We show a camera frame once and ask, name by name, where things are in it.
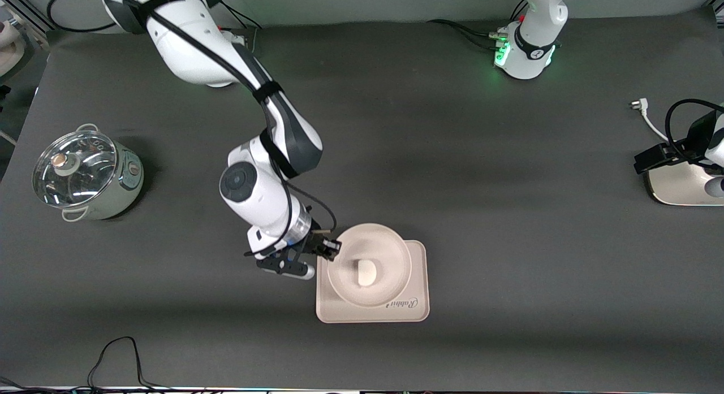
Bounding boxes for white steamed bun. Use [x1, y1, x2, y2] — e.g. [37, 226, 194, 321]
[355, 259, 378, 286]

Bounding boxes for round beige plate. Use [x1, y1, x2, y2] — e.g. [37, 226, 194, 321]
[327, 223, 412, 308]

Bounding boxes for beige rabbit print tray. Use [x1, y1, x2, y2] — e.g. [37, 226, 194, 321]
[316, 240, 430, 324]

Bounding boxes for white toaster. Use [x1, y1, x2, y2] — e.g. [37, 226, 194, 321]
[647, 161, 724, 206]

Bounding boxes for pale green electric pot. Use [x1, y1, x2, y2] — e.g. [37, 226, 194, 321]
[32, 123, 145, 222]

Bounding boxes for glass pot lid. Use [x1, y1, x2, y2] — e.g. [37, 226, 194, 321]
[32, 131, 118, 208]

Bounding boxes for beige round object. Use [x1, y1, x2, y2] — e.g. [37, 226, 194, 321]
[0, 20, 26, 78]

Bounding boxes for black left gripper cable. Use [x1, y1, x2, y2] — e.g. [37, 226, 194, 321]
[666, 98, 724, 168]

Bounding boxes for white power plug cord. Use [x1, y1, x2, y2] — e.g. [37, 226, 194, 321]
[630, 99, 671, 143]

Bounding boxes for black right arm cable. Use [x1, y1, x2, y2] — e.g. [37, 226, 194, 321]
[47, 0, 340, 233]

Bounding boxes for black floor cable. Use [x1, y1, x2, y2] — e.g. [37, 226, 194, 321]
[0, 336, 193, 394]

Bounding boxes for black left arm base cables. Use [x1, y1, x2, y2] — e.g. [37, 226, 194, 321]
[427, 0, 529, 53]

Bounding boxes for black arm base cables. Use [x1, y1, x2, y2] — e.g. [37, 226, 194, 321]
[427, 0, 529, 53]
[221, 1, 264, 50]

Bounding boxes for black right arm base cables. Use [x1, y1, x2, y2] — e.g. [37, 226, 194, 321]
[221, 1, 264, 50]

